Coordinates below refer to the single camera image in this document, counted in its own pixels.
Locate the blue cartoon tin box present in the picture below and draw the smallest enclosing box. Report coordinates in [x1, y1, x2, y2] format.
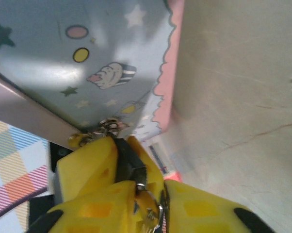
[0, 0, 186, 149]

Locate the pink rounded block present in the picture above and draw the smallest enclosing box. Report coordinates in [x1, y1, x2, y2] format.
[164, 170, 183, 182]

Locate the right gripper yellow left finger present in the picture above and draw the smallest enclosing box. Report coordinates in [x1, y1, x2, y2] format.
[27, 181, 143, 233]

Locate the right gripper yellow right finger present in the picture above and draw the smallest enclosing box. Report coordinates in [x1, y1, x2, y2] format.
[160, 179, 278, 233]

